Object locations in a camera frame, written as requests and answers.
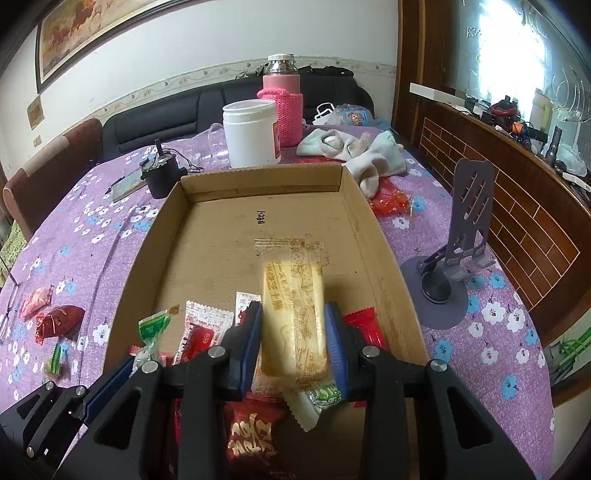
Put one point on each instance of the clear biscuit pack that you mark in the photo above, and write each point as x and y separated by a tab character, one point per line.
291	318

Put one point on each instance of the purple floral tablecloth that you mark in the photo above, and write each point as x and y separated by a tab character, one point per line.
489	369

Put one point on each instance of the shallow cardboard box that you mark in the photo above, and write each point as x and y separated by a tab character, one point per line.
221	240

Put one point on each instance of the wall mirror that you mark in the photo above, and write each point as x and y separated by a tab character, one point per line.
508	46

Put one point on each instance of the clear plastic cup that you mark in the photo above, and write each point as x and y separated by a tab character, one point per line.
214	143

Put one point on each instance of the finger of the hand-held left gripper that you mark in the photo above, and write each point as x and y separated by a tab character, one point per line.
108	385

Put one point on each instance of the green white long packet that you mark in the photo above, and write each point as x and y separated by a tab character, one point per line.
318	397

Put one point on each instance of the framed wall painting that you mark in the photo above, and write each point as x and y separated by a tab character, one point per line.
92	32

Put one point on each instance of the pink sleeved thermos bottle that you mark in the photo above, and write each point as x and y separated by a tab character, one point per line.
284	110

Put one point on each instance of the purple framed glasses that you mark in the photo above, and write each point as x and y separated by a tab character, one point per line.
17	285

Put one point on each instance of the green white wrapped candy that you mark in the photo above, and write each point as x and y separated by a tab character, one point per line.
57	360

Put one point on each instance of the white red sachet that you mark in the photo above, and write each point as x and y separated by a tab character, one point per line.
244	307
203	330

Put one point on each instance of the red orange plastic wrapper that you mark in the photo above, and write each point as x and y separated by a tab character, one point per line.
390	201

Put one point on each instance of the green patterned cloth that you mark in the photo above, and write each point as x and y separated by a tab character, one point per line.
9	249

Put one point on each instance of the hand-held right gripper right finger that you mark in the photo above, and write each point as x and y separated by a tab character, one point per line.
337	350

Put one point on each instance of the pink snack packet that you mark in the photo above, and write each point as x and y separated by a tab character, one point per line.
37	300

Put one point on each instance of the cartoon print plastic bag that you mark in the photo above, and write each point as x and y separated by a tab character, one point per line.
353	115

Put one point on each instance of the white flat box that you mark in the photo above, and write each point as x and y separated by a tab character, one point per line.
436	94

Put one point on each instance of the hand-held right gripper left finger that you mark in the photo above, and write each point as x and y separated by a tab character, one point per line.
251	341

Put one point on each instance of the white plastic jar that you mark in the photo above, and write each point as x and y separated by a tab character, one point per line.
249	138

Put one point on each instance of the brown upholstered chair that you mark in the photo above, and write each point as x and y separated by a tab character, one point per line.
55	157

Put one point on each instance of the dark red gold-script packet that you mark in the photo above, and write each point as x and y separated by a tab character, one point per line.
251	429

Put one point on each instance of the black leather sofa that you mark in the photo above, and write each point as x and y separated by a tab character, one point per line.
184	115

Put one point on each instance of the small black device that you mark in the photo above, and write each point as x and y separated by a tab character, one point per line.
161	180

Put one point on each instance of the grey phone stand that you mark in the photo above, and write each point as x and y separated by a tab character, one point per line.
471	194

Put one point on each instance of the green twisted clear candy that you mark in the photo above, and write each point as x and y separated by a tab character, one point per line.
152	327

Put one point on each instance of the wooden sideboard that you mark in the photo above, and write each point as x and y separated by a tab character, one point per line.
508	207

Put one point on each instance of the red cartoon snack packet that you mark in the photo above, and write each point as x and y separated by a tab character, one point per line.
367	325

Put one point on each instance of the white crumpled cloth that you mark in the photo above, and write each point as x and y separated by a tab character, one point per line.
355	152

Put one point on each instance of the dark red foil packet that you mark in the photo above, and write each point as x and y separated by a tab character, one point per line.
62	321

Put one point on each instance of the green white striped object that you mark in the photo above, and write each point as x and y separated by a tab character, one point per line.
570	353

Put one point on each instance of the small wall plaque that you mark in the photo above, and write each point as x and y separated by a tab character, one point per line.
34	113

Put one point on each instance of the black flashlight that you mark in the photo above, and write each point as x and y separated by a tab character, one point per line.
554	143

